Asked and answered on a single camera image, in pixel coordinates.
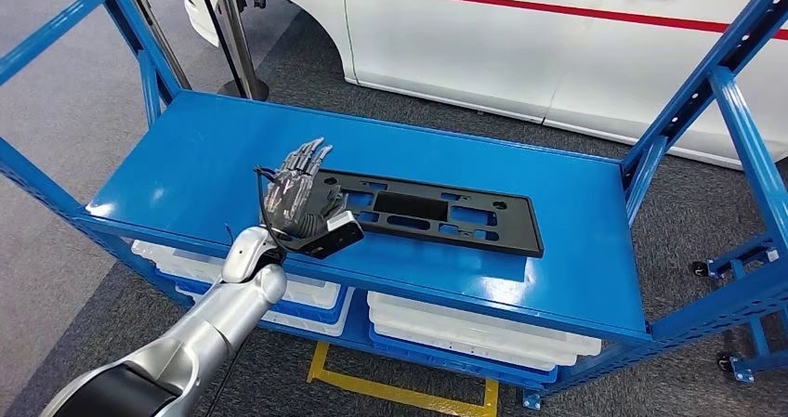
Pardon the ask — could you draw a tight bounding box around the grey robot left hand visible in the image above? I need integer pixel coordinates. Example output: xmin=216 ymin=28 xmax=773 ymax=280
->
xmin=263 ymin=137 xmax=348 ymax=239

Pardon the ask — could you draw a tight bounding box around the black plastic panel part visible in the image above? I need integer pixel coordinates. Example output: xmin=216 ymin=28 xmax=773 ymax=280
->
xmin=313 ymin=169 xmax=545 ymax=259

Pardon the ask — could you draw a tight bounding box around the blue metal shelf rack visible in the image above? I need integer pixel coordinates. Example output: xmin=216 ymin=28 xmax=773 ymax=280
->
xmin=0 ymin=0 xmax=788 ymax=412
xmin=689 ymin=229 xmax=788 ymax=384

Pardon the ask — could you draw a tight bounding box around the white plastic bin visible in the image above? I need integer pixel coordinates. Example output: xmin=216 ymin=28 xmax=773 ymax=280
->
xmin=175 ymin=284 xmax=355 ymax=338
xmin=372 ymin=321 xmax=580 ymax=372
xmin=367 ymin=291 xmax=603 ymax=358
xmin=132 ymin=240 xmax=342 ymax=309

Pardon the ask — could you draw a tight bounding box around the white car red stripe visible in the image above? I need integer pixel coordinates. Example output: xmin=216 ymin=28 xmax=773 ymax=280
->
xmin=171 ymin=0 xmax=788 ymax=171

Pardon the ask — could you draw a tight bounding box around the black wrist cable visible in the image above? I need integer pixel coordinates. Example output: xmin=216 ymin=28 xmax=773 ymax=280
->
xmin=253 ymin=165 xmax=287 ymax=253

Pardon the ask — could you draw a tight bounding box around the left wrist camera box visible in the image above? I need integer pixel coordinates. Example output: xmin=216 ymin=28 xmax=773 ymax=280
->
xmin=289 ymin=211 xmax=365 ymax=260

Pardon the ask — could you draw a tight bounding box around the chrome stanchion post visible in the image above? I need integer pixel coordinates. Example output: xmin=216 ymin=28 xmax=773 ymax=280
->
xmin=209 ymin=0 xmax=270 ymax=103

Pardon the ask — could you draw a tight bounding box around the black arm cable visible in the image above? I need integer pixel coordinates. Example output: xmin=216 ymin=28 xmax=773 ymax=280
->
xmin=203 ymin=333 xmax=247 ymax=417

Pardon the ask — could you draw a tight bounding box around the black stanchion post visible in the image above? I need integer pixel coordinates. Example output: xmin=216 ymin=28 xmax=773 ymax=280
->
xmin=125 ymin=0 xmax=193 ymax=92

